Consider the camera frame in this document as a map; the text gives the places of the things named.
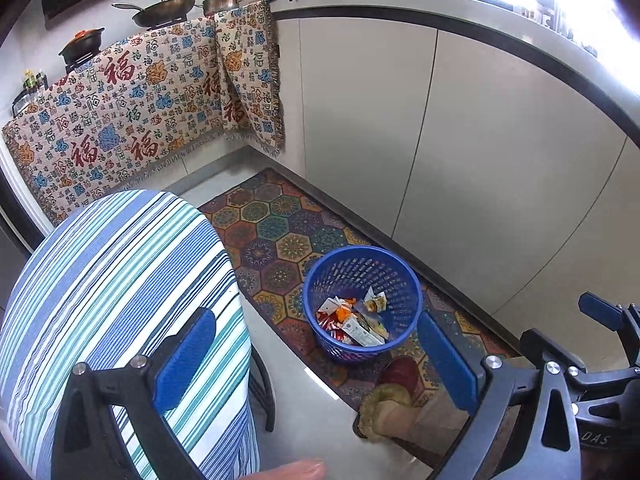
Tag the steel pot with lid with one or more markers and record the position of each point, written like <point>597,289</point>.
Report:
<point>212,7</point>

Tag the slippered foot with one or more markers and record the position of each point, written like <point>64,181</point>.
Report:
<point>387,411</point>

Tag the yellow white snack wrapper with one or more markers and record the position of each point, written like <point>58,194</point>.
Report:
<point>375,302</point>

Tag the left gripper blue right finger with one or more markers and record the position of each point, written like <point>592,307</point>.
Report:
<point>486,388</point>

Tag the colourful hexagon floor mat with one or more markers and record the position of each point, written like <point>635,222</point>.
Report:
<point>274,233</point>

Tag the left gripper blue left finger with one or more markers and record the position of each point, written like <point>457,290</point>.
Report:
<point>87,441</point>

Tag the patterned Chinese character blanket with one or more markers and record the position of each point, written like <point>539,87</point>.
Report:
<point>146,100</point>

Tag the black wok with lid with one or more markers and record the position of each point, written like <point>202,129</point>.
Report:
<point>159,14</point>

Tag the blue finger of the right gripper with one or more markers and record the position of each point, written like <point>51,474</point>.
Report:
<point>624,321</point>
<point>540,349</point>

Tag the blue plastic trash basket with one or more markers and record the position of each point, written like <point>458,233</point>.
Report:
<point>349,272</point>

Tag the green white milk carton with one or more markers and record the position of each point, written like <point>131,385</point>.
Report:
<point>357,328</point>

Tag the white kitchen cabinet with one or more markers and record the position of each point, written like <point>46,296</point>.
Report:
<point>499,154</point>

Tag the striped blue green tablecloth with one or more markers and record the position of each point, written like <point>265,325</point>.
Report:
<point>111,282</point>

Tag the black pot red contents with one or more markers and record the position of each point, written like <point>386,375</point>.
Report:
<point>85,42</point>

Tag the white red paper wrapper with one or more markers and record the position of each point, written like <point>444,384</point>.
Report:
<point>332,314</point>

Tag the person's left hand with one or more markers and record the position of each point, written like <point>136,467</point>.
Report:
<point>301,470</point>

